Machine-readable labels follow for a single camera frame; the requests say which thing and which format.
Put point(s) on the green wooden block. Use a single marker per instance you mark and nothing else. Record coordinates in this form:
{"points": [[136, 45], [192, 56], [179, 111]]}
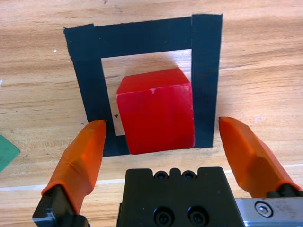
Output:
{"points": [[7, 153]]}

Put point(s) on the red wooden block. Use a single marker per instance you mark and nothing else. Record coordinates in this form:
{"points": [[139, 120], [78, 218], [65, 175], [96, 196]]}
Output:
{"points": [[156, 116]]}

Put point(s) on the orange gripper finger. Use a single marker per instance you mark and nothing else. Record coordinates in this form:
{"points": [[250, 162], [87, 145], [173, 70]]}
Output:
{"points": [[80, 163], [251, 160]]}

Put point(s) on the black tape square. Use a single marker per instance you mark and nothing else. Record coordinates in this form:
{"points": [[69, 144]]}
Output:
{"points": [[206, 71]]}

